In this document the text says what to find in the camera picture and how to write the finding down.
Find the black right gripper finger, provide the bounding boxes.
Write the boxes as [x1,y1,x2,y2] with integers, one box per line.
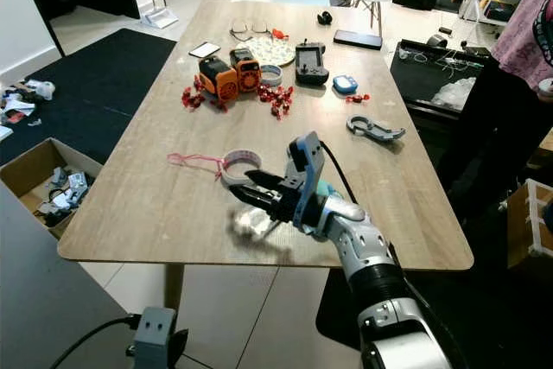
[232,186,281,214]
[244,170,286,194]

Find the grey printed hook clamp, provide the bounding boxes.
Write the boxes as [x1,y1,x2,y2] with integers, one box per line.
[346,115,407,143]

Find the beige tape roll red print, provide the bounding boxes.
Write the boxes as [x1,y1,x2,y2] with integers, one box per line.
[220,150,263,187]

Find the small grey tape roll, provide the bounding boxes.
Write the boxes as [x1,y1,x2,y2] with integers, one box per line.
[259,64,284,87]

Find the large orange black device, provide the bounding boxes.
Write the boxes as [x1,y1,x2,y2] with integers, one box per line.
[197,56,241,102]

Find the small orange black device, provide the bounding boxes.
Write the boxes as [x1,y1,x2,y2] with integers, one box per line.
[229,48,263,93]

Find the wooden table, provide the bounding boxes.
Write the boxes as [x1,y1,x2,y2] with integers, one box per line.
[58,0,474,311]

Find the blue round case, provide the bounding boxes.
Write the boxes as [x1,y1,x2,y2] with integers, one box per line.
[332,75,359,95]

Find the black handheld controller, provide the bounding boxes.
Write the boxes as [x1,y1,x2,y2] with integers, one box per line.
[294,41,331,86]

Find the pale patterned plate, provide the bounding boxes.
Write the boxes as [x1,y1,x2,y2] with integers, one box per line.
[240,35,296,67]

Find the grey flat panel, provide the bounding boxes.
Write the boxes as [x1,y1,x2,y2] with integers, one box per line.
[0,183,130,369]

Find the white edged phone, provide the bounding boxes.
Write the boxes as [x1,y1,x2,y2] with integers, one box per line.
[188,41,221,59]

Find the black flat phone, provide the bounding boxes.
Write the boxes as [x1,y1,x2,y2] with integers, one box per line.
[333,29,384,50]

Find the black flat cart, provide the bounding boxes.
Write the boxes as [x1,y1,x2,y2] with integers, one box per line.
[389,38,498,121]

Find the white grey printed part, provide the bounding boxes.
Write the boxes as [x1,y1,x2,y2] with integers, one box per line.
[49,169,92,213]

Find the clear plastic bag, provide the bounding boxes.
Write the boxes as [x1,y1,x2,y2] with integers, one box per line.
[432,77,480,111]

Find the person in pink shirt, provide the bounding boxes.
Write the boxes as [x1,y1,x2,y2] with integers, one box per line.
[432,0,553,223]

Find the taped cardboard box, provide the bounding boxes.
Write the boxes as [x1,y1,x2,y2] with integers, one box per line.
[505,179,553,270]

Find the open cardboard box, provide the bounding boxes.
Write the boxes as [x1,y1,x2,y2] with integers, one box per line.
[0,138,106,240]

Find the white plastic item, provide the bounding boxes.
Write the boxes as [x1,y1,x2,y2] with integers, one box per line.
[0,82,53,128]

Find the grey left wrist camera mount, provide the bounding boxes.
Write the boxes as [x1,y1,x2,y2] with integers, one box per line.
[136,307,181,369]

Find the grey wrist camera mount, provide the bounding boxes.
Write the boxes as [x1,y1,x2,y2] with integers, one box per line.
[289,131,323,230]
[136,307,181,369]

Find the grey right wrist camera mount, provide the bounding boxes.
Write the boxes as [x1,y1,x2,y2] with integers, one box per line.
[289,131,323,230]

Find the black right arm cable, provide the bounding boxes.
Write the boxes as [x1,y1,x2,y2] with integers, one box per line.
[318,138,472,368]

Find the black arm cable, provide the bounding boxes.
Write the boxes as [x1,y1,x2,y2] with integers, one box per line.
[49,315,139,369]
[318,138,472,368]

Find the pink string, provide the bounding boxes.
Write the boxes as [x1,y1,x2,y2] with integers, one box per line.
[167,152,224,178]

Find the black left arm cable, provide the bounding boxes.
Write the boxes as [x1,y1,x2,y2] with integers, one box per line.
[49,315,139,369]

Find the thin frame eyeglasses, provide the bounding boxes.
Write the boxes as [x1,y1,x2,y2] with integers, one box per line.
[229,19,267,41]

